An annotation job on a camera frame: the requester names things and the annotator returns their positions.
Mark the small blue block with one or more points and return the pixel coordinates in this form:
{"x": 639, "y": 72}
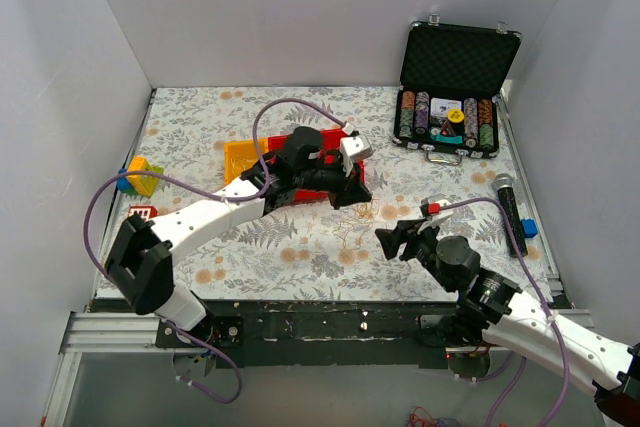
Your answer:
{"x": 529, "y": 227}

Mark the yellow green toy block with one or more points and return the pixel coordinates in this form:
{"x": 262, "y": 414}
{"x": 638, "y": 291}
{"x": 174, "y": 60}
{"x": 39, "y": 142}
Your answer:
{"x": 142, "y": 184}

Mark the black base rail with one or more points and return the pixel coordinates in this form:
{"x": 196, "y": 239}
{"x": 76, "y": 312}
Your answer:
{"x": 345, "y": 333}

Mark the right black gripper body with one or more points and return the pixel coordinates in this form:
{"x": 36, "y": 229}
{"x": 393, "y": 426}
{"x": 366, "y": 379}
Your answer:
{"x": 410, "y": 242}

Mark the yellow plastic bin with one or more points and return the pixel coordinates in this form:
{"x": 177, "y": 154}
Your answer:
{"x": 241, "y": 155}

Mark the blue toy block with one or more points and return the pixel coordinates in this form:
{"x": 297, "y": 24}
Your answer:
{"x": 124, "y": 186}

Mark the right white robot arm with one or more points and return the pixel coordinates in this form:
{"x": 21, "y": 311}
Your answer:
{"x": 493, "y": 309}

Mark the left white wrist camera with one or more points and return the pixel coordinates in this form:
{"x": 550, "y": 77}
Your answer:
{"x": 355, "y": 149}

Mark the black poker chip case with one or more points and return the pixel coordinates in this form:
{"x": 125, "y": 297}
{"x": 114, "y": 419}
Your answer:
{"x": 449, "y": 81}

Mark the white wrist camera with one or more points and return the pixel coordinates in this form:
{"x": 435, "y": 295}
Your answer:
{"x": 355, "y": 149}
{"x": 435, "y": 211}

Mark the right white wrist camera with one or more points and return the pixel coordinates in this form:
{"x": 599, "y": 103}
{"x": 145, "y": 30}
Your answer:
{"x": 435, "y": 211}

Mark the aluminium frame rail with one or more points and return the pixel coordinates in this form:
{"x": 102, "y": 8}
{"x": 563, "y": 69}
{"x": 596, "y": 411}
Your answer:
{"x": 109, "y": 333}

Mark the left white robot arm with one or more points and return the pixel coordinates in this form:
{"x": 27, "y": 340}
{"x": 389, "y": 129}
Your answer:
{"x": 145, "y": 252}

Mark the black microphone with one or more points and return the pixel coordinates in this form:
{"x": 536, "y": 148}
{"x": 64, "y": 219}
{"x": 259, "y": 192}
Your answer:
{"x": 503, "y": 185}

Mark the red white window block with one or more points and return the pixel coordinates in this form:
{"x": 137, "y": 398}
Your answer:
{"x": 145, "y": 212}

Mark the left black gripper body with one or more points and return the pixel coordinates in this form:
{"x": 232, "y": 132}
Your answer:
{"x": 343, "y": 184}

